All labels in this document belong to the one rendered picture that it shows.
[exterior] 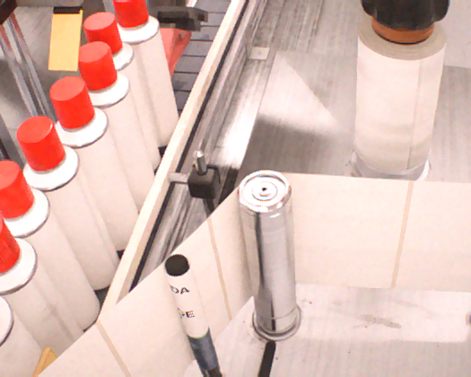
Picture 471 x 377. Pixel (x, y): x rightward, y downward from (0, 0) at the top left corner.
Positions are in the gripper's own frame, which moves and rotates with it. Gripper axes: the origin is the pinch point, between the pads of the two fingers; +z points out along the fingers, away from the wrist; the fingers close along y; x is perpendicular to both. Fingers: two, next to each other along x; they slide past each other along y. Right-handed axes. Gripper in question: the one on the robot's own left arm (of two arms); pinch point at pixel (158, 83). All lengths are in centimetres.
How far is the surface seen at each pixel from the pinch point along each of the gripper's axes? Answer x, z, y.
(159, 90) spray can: -6.2, 0.6, 2.6
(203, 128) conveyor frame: 2.2, 5.4, 5.3
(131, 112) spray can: -16.0, 2.4, 3.6
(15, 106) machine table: 10.4, 4.6, -27.9
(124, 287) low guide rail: -19.6, 18.7, 4.7
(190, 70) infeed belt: 10.7, -1.6, 0.6
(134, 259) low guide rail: -17.2, 16.5, 4.7
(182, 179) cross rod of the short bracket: -8.4, 9.8, 6.5
